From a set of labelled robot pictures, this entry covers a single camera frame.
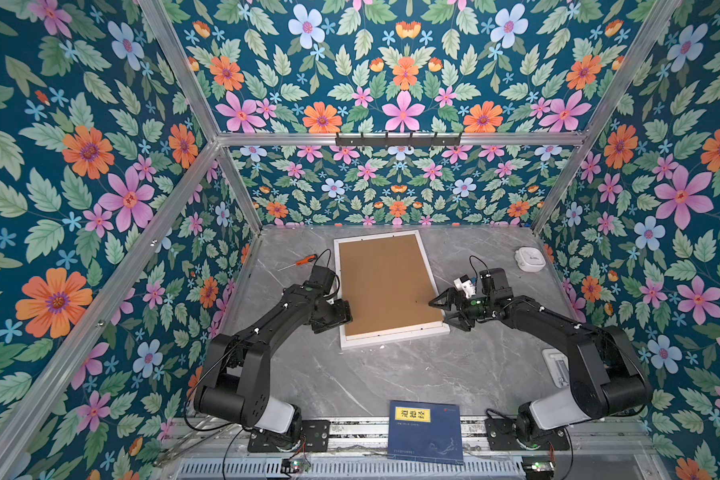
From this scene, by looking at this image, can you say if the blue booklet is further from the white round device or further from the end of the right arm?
the white round device

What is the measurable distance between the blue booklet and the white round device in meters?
0.56

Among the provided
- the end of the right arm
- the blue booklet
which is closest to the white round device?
the end of the right arm

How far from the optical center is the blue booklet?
2.35 feet

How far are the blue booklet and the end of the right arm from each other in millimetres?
240

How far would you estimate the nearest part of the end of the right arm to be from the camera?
73 centimetres

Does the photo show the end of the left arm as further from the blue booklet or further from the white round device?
the white round device

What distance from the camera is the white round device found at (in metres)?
1.07

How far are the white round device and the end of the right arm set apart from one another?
1.08 feet
